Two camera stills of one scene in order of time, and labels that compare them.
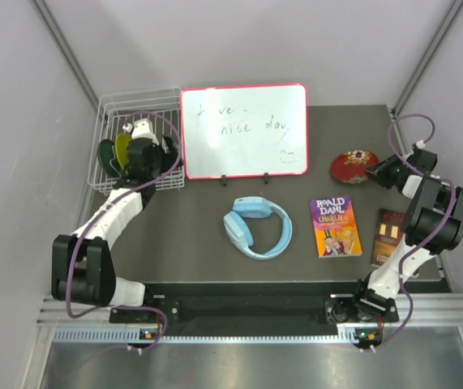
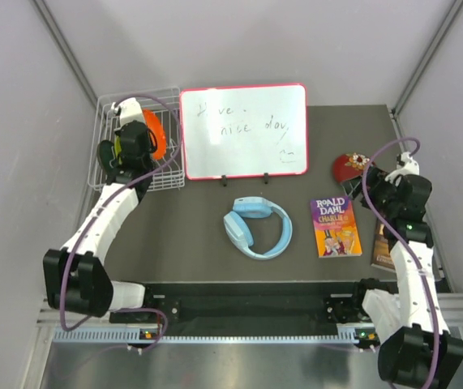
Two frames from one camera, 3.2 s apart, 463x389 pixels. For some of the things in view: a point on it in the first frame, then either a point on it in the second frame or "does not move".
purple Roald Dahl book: (336, 227) does not move
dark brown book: (390, 228) does not move
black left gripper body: (166, 161) -> (153, 148)
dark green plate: (106, 155) does not move
